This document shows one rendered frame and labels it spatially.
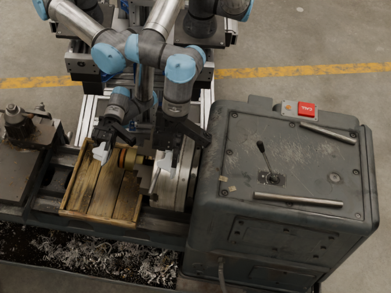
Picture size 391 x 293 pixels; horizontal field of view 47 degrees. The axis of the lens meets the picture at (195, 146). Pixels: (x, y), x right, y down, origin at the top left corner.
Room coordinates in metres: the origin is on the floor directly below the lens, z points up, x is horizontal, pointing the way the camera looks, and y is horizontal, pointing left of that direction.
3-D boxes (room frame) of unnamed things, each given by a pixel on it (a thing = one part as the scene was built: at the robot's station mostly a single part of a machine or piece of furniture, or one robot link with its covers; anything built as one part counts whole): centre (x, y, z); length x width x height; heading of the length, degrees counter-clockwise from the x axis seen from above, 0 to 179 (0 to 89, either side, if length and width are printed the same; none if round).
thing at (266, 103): (1.08, -0.21, 1.24); 0.09 x 0.08 x 0.03; 88
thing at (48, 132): (0.97, 0.66, 0.99); 0.20 x 0.10 x 0.05; 88
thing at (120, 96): (1.14, 0.33, 1.07); 0.11 x 0.08 x 0.09; 178
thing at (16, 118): (0.97, 0.69, 1.13); 0.08 x 0.08 x 0.03
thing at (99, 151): (0.88, 0.35, 1.09); 0.09 x 0.06 x 0.03; 178
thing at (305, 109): (1.08, -0.38, 1.26); 0.06 x 0.06 x 0.02; 88
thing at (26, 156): (0.90, 0.69, 0.95); 0.43 x 0.17 x 0.05; 178
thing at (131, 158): (0.87, 0.23, 1.08); 0.09 x 0.09 x 0.09; 88
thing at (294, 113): (1.07, -0.36, 1.23); 0.13 x 0.08 x 0.05; 88
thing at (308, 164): (0.87, -0.32, 1.06); 0.59 x 0.48 x 0.39; 88
